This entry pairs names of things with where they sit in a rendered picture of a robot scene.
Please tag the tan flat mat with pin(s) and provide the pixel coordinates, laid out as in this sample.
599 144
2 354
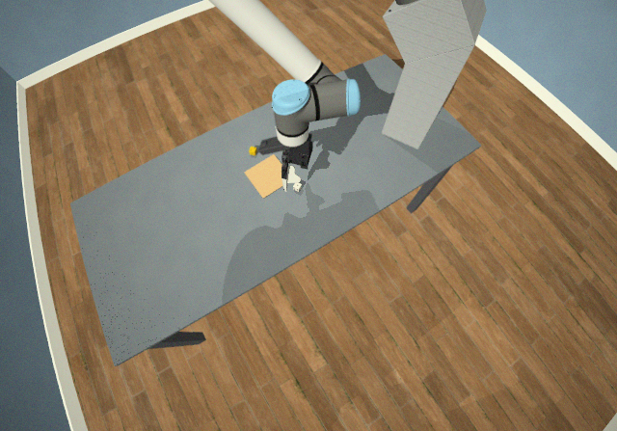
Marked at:
266 176

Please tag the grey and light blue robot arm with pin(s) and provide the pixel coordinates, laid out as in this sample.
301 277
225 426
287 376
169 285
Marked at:
295 104

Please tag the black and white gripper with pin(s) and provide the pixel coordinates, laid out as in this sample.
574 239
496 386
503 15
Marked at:
301 153

